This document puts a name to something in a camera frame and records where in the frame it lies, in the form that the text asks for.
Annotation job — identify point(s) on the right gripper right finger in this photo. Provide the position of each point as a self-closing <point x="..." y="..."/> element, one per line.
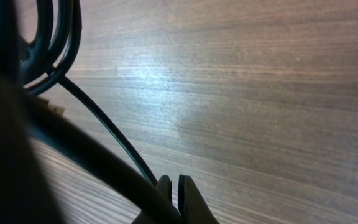
<point x="191" y="204"/>

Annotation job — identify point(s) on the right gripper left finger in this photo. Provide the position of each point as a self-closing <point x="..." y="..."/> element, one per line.
<point x="164" y="189"/>

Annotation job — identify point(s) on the right camera cable black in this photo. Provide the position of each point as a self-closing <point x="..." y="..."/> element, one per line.
<point x="93" y="157"/>

